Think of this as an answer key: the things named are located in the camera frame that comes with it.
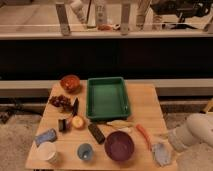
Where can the grey blue towel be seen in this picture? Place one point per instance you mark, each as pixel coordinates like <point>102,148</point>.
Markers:
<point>161,155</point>

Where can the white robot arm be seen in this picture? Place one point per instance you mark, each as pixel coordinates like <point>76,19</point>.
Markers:
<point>194,141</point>

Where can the green plastic tray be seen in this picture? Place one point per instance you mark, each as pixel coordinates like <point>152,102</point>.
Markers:
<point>107,99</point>

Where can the orange red bowl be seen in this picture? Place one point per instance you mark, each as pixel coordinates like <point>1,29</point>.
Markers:
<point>70,83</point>

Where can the red yellow apple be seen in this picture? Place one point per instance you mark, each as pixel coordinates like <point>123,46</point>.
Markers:
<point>78,122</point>

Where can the dark grape bunch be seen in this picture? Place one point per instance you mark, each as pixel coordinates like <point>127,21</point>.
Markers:
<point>61,102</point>

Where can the black remote control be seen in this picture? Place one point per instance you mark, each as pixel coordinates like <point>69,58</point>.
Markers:
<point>96,133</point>

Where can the small black box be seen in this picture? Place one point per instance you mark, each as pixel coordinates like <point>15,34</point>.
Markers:
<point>62,125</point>

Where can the purple bowl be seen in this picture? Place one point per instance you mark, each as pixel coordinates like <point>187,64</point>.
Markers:
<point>119,146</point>

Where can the orange carrot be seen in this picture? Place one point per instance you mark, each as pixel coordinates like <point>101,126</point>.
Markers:
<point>142,130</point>

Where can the blue small cup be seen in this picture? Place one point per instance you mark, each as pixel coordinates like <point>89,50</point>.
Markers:
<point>85,152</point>

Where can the white cup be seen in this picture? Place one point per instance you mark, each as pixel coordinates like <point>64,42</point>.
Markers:
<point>47,152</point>

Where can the black tripod stand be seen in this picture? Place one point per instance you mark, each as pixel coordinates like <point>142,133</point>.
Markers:
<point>8,110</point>

